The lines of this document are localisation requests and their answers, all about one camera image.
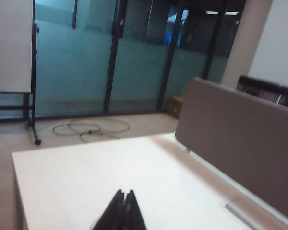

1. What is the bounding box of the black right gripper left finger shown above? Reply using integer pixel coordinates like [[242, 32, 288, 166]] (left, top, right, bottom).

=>
[[93, 189, 127, 230]]

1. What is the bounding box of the black door lock handle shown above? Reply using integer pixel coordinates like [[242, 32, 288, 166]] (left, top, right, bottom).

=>
[[118, 18, 125, 38]]

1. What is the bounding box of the grey coiled floor cable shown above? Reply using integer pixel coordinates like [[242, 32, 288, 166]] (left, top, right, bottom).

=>
[[52, 117, 131, 144]]

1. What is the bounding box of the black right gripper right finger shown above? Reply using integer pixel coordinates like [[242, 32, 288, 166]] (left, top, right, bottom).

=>
[[124, 189, 148, 230]]

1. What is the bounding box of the brown cardboard box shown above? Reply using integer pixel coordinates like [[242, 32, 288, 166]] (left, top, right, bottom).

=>
[[167, 95, 185, 118]]

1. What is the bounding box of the black office chair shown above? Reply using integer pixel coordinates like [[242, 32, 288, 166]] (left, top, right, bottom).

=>
[[236, 75, 288, 110]]

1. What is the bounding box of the white rolling whiteboard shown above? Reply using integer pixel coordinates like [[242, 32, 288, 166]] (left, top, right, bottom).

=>
[[0, 23, 43, 146], [0, 0, 35, 93]]

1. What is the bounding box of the brown desk divider panel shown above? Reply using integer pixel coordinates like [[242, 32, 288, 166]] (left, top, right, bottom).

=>
[[175, 77, 288, 228]]

